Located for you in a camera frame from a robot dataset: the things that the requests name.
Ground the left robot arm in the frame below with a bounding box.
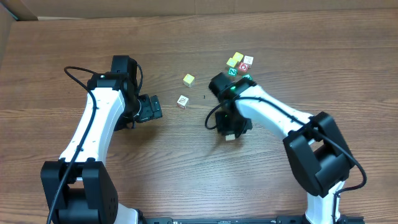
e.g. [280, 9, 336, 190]
[40, 55, 162, 224]

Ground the white leaf block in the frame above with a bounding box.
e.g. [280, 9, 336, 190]
[177, 95, 189, 109]

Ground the green block letter Z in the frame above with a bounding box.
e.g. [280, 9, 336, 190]
[228, 68, 237, 77]

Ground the white block top right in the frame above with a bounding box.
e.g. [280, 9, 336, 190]
[243, 55, 254, 68]

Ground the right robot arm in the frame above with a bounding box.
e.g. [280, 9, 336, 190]
[208, 73, 355, 223]

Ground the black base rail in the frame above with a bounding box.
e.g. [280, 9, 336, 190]
[138, 215, 309, 224]

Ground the red block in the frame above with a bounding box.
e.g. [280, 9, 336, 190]
[238, 62, 249, 73]

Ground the yellow block upper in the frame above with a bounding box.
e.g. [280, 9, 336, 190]
[233, 52, 244, 62]

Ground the green block letter V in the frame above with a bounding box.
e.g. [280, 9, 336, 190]
[225, 134, 236, 141]

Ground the green block right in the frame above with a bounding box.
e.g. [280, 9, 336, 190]
[243, 74, 252, 80]

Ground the lone yellow block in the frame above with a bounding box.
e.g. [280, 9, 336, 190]
[183, 73, 195, 88]

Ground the yellow block lower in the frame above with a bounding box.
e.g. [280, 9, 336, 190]
[226, 58, 238, 68]

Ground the cardboard box wall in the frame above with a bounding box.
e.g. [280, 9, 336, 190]
[1, 1, 397, 63]

